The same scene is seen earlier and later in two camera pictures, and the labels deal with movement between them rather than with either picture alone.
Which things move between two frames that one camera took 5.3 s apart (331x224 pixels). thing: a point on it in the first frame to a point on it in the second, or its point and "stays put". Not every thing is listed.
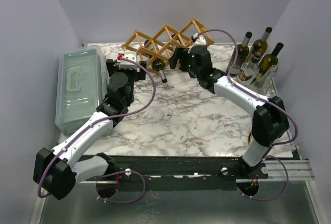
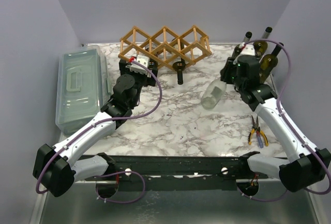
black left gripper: [138, 75] to [148, 81]
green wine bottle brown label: [158, 64] to [153, 44]
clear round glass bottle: [262, 83] to [213, 92]
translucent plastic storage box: [82, 79] stays put
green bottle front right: [268, 60] stays put
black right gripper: [182, 60] to [227, 69]
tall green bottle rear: [259, 47] stays put
